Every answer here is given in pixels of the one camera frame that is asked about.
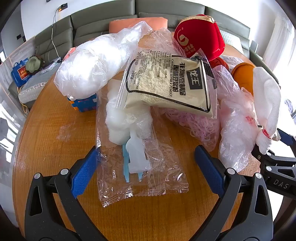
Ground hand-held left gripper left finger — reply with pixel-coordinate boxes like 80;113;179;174
24;146;109;241

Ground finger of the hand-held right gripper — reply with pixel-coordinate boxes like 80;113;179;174
276;128;296;149
251;145;296;166

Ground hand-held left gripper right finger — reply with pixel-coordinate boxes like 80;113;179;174
194;145;274;241

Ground white foam net sleeve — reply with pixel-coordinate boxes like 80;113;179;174
253;66;281;154

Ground clear wrapper with plastic parts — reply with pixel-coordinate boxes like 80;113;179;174
95;93;190;208

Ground crumpled clear plastic bag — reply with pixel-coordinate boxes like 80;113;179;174
208;67;260;173

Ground pile of pink rubber bands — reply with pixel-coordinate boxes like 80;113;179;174
157;107;220;144

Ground white cotton wad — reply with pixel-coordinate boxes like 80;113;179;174
105;79;139;145

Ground blue toy block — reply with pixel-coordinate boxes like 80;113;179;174
67;93;97;113

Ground orange cup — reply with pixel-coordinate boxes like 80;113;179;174
231;63;256;95

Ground clear powder packet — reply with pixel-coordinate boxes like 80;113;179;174
120;47;219;120

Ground white curtain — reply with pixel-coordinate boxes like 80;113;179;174
262;14;292;70

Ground small orange ball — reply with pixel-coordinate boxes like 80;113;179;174
211;58;229;71

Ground clear bag with white filling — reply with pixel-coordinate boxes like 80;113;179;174
54;21;153;99

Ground papers on sofa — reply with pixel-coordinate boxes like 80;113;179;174
44;59;62;70

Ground green hat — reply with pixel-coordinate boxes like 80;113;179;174
25;56;44;75

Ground blue shopping bag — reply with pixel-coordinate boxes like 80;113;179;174
11;60;31;87

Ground red plush pouch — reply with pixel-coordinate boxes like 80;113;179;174
174;14;226;67

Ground clear plastic film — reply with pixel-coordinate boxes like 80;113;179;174
139;28;185;61

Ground grey-green sofa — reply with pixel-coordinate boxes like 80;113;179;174
9;3;251;109

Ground large orange cushion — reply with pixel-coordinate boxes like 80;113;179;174
109;17;168;34

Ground white charging cable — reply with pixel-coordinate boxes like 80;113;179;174
51;7;63;63

